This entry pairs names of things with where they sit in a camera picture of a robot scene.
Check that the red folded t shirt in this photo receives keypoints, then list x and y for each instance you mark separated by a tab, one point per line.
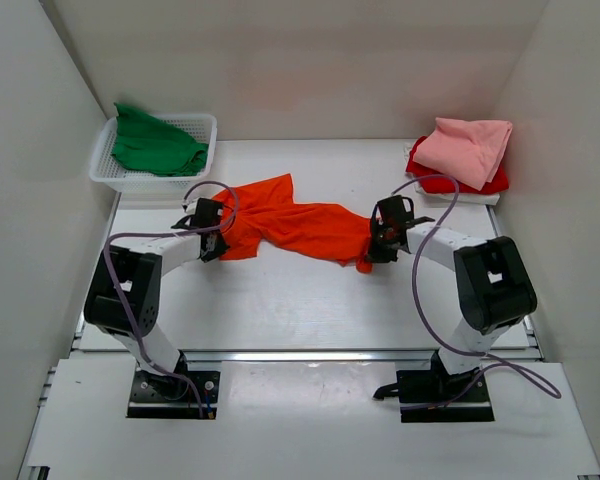
431	185

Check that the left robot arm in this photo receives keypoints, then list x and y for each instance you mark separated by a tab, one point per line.
124	295

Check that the orange t shirt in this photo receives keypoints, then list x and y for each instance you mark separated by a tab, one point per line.
266	210

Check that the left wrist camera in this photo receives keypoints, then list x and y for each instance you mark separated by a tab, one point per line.
189	206

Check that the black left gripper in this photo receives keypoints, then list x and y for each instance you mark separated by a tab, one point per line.
219	250

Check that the green t shirt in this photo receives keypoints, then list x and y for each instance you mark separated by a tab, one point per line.
145	143

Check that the pink folded t shirt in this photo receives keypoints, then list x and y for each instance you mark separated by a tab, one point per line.
469	151

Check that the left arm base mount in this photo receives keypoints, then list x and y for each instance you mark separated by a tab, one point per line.
163	397

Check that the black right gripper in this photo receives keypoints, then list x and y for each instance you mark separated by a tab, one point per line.
376	256

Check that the white plastic basket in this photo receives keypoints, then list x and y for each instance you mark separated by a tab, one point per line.
105	169

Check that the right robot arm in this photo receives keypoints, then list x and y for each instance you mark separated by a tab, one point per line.
493	286

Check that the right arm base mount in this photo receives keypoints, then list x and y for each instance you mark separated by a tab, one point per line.
433	396

